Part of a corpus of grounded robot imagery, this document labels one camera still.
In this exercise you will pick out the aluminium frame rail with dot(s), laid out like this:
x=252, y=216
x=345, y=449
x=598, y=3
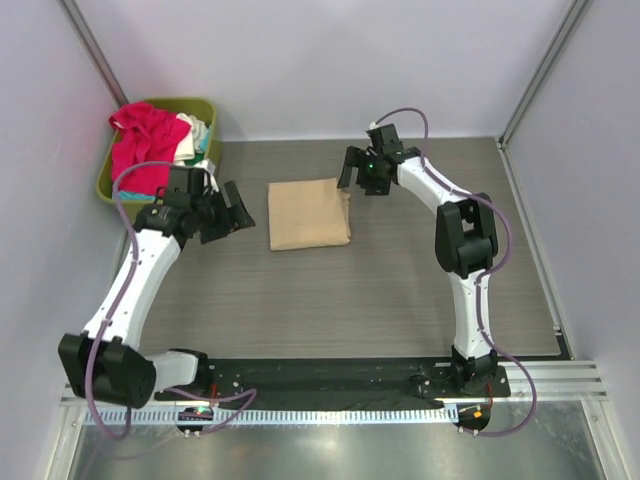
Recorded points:
x=552, y=380

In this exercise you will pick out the left aluminium corner post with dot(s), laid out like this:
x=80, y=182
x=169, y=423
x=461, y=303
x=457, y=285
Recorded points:
x=88, y=40

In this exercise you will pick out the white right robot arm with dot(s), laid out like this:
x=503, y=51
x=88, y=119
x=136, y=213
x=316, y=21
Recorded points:
x=465, y=242

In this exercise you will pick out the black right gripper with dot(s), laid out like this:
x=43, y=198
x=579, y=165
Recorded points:
x=355, y=159

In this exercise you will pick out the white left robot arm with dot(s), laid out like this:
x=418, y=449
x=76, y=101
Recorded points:
x=103, y=362

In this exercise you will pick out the olive green plastic bin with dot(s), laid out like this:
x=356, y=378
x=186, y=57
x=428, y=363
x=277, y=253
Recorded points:
x=199, y=107

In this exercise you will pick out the white slotted cable duct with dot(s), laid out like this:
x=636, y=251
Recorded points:
x=183, y=415

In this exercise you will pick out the beige t shirt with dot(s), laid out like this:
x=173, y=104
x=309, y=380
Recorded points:
x=308, y=214

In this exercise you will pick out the aluminium corner post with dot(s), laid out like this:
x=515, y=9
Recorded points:
x=88, y=40
x=569, y=23

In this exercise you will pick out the right aluminium corner post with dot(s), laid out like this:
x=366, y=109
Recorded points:
x=569, y=23

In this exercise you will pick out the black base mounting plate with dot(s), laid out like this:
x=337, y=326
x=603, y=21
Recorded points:
x=344, y=384

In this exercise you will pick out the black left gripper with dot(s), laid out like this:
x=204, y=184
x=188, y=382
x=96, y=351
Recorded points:
x=232, y=219

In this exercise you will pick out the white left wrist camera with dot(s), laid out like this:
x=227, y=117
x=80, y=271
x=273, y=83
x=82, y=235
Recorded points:
x=209, y=168

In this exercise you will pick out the cream t shirt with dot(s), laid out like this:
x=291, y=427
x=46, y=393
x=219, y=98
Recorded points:
x=195, y=141

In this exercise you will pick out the green t shirt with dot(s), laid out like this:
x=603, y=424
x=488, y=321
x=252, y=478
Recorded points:
x=197, y=161

